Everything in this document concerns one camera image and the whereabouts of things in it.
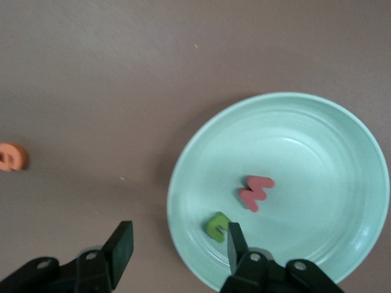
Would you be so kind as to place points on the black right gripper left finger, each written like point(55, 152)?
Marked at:
point(120, 253)

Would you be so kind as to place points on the brown table cover sheet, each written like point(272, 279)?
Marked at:
point(122, 76)

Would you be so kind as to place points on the orange foam letter e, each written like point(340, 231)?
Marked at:
point(18, 158)

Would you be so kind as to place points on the pink foam letter w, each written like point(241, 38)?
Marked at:
point(253, 195)

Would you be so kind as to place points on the green plate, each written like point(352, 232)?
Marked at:
point(320, 168)

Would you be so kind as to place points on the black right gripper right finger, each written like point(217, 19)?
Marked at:
point(236, 253)

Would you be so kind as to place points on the green foam letter u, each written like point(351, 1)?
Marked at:
point(212, 227)

